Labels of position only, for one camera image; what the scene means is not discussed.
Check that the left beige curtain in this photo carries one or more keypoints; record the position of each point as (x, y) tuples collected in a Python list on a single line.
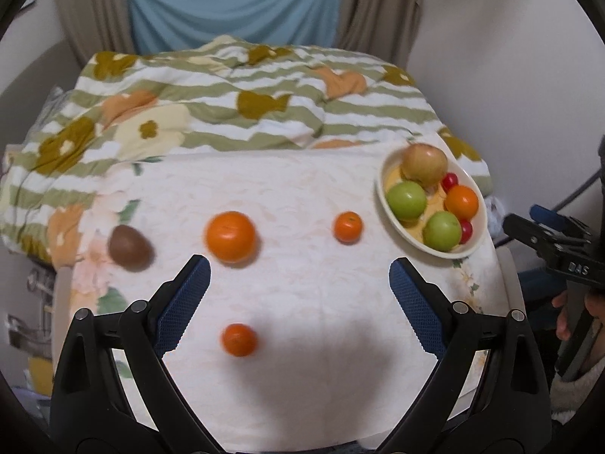
[(91, 26)]

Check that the green apple one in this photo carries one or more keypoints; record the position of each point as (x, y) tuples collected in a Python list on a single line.
[(442, 232), (407, 200)]

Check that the grey headboard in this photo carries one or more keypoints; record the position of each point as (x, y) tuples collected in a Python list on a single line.
[(29, 100)]

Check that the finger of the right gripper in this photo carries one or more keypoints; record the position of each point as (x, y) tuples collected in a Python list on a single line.
[(566, 225), (540, 239)]

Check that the beige curtain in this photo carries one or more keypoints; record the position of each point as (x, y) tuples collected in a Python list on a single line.
[(91, 26), (383, 28)]

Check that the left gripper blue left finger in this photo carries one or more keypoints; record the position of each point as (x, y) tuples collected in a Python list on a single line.
[(176, 301)]

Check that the person right hand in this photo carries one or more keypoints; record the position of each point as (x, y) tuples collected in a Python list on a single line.
[(594, 305)]

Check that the large orange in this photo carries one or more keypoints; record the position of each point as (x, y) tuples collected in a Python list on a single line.
[(462, 202), (231, 237)]

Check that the white floral tablecloth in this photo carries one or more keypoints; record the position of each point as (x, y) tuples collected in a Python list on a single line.
[(337, 360)]

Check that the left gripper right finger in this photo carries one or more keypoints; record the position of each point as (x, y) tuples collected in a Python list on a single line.
[(423, 303)]

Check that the cream duck print plate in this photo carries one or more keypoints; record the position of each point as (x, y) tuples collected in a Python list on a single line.
[(411, 231)]

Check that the brown kiwi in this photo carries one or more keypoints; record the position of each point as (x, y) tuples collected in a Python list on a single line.
[(130, 249)]

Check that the yellow red apple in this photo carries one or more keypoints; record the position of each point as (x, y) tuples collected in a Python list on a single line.
[(424, 164)]

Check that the small mandarin front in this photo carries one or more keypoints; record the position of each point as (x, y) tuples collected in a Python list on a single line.
[(239, 340)]

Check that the white garment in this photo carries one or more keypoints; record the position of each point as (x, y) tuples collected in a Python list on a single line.
[(567, 396)]

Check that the white plastic bag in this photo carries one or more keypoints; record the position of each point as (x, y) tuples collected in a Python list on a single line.
[(495, 218)]

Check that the right beige curtain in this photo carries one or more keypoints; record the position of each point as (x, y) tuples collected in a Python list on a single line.
[(383, 28)]

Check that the green striped floral duvet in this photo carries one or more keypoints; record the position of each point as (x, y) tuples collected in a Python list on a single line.
[(228, 95)]

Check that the red cherry tomato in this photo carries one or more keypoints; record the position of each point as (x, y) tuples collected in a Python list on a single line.
[(449, 181), (466, 230)]

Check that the small mandarin near plate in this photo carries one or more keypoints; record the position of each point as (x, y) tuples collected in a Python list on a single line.
[(348, 227)]

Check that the blue cloth under window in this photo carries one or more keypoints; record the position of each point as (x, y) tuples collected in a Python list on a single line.
[(170, 25)]

